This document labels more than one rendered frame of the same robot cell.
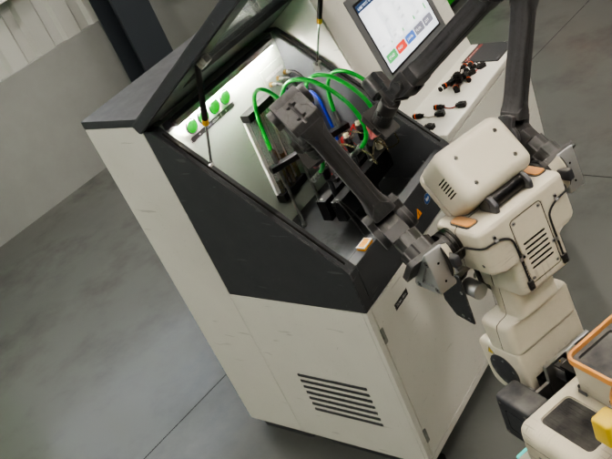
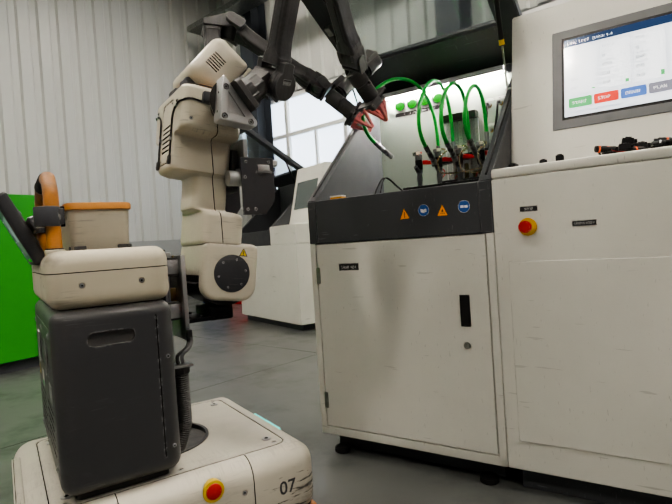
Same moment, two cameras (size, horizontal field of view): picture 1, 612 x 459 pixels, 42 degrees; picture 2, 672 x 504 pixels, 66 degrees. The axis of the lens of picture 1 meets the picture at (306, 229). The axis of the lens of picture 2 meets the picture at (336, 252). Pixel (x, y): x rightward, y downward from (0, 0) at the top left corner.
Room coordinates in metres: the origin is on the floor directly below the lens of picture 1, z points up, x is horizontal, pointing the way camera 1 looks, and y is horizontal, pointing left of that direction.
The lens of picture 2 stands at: (1.60, -1.99, 0.79)
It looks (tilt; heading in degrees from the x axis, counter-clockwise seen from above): 1 degrees down; 78
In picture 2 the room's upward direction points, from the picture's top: 4 degrees counter-clockwise
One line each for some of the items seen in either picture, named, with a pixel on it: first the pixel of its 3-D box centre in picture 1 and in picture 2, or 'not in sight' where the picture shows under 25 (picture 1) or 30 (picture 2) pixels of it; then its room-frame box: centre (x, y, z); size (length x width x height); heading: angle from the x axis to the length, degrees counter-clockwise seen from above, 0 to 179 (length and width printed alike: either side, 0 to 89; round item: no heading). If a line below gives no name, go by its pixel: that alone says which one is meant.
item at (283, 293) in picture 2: not in sight; (288, 225); (2.30, 3.32, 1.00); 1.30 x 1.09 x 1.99; 112
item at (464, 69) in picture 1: (461, 74); (640, 144); (2.76, -0.78, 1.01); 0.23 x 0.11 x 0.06; 133
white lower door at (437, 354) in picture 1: (443, 320); (398, 339); (2.17, -0.31, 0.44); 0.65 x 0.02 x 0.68; 133
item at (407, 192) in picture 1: (404, 222); (392, 215); (2.19, -0.30, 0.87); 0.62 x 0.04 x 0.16; 133
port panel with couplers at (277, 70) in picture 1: (289, 101); (500, 126); (2.72, -0.13, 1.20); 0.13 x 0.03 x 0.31; 133
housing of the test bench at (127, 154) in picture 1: (307, 186); not in sight; (2.94, -0.08, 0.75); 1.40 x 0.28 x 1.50; 133
